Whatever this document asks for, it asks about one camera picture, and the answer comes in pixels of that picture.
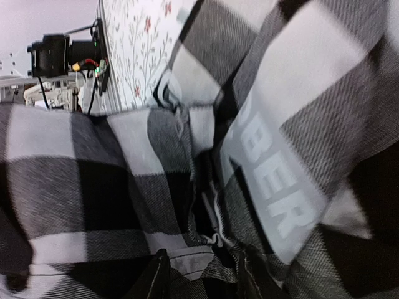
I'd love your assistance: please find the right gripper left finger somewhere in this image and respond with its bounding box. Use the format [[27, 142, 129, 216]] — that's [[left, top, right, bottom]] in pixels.
[[123, 249, 170, 299]]

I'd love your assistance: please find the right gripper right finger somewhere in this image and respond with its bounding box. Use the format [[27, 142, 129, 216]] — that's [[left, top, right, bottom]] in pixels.
[[238, 246, 290, 299]]

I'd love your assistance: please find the black white checkered shirt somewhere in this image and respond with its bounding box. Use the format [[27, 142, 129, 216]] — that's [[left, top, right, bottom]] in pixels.
[[1, 1, 398, 298]]

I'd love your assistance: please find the floral patterned table mat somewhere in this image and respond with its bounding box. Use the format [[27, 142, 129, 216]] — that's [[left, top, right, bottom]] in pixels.
[[99, 1, 195, 111]]

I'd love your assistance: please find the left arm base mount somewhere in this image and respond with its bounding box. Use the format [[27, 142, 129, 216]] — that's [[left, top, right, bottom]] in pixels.
[[27, 19, 110, 94]]

